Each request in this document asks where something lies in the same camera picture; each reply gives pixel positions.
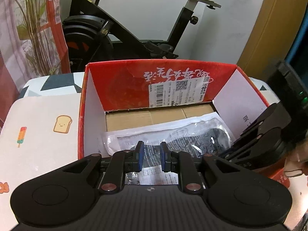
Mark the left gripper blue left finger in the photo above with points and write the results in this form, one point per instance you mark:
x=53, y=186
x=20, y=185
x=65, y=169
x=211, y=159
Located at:
x=117, y=166

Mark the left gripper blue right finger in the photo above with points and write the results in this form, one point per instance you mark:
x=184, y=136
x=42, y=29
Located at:
x=184, y=166

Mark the clear bag black item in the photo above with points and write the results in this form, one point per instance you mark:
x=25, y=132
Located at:
x=195, y=135

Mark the person right hand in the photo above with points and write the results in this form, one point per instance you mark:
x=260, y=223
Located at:
x=296, y=161

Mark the red strawberry cardboard box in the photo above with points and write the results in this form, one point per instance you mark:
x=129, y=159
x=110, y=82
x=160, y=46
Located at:
x=141, y=93

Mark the patterned white tablecloth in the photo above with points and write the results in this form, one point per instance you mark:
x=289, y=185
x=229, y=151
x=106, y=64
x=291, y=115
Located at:
x=44, y=150

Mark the teal satin curtain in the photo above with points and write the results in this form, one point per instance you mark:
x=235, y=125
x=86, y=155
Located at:
x=298, y=38

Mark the black exercise bike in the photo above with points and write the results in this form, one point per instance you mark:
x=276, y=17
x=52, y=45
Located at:
x=92, y=35

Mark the pink printed backdrop cloth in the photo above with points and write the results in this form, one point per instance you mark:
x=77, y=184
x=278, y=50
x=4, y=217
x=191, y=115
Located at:
x=32, y=45

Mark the wooden door frame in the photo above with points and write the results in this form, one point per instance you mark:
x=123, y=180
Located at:
x=273, y=34

